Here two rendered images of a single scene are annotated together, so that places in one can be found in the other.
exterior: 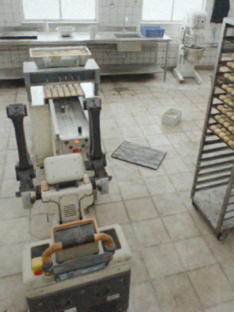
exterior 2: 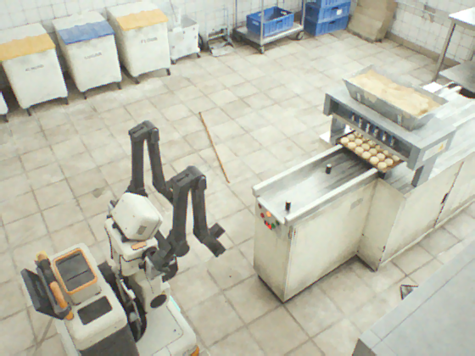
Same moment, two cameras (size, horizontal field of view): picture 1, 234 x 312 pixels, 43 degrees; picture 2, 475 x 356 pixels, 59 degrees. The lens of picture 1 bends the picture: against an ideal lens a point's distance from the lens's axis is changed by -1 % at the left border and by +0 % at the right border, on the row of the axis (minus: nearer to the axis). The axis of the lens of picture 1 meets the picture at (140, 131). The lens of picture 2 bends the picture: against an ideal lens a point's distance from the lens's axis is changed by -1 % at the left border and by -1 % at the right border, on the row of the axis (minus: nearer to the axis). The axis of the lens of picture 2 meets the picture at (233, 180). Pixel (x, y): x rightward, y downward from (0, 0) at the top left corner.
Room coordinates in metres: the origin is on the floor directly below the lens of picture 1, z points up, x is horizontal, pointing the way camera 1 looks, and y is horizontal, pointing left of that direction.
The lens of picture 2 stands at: (1.47, -1.04, 2.55)
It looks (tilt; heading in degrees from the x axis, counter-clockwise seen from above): 42 degrees down; 77
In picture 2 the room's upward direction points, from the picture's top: 1 degrees counter-clockwise
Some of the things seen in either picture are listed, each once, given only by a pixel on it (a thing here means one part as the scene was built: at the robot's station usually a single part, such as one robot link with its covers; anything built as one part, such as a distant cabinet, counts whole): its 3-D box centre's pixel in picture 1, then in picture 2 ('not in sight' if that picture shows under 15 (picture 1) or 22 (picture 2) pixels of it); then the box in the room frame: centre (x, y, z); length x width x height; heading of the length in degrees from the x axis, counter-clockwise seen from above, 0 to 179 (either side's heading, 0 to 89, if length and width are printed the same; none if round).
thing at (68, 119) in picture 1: (72, 152); (310, 227); (2.39, 0.65, 0.45); 0.70 x 0.34 x 0.90; 21
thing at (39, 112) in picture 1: (61, 112); (405, 174); (3.30, 1.01, 0.42); 1.28 x 0.72 x 0.84; 21
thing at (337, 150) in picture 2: (48, 90); (371, 132); (2.91, 1.01, 0.87); 2.01 x 0.03 x 0.07; 21
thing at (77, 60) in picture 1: (60, 58); (390, 98); (2.86, 0.84, 1.25); 0.56 x 0.29 x 0.14; 111
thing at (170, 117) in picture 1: (171, 116); not in sight; (4.05, -0.47, 0.08); 0.30 x 0.22 x 0.16; 153
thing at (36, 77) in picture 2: not in sight; (31, 70); (0.28, 3.62, 0.38); 0.64 x 0.54 x 0.77; 109
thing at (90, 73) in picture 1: (62, 81); (381, 132); (2.86, 0.84, 1.01); 0.72 x 0.33 x 0.34; 111
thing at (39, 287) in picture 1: (78, 271); (95, 306); (1.03, 0.30, 0.59); 0.55 x 0.34 x 0.83; 112
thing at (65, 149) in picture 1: (76, 144); (271, 217); (2.05, 0.52, 0.77); 0.24 x 0.04 x 0.14; 111
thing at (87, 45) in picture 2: not in sight; (89, 56); (0.90, 3.83, 0.38); 0.64 x 0.54 x 0.77; 108
